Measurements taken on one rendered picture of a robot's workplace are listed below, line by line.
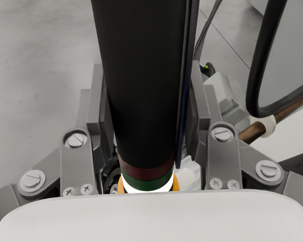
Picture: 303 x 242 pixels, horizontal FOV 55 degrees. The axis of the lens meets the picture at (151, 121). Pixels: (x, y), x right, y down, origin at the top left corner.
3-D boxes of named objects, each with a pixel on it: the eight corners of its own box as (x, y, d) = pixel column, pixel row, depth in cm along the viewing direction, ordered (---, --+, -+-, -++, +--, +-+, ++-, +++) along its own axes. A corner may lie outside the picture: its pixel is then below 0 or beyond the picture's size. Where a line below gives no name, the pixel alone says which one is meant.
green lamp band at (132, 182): (152, 137, 20) (152, 126, 19) (184, 171, 18) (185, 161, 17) (110, 163, 19) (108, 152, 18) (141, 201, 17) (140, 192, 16)
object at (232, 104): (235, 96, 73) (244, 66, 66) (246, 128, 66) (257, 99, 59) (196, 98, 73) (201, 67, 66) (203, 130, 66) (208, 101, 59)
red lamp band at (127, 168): (152, 125, 19) (151, 113, 18) (185, 160, 17) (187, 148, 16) (107, 151, 18) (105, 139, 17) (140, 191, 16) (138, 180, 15)
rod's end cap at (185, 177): (183, 174, 26) (184, 162, 25) (198, 190, 25) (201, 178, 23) (165, 186, 25) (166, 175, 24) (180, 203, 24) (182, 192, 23)
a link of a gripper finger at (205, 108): (195, 214, 12) (179, 102, 17) (269, 211, 13) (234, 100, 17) (204, 177, 10) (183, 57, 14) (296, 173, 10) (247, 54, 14)
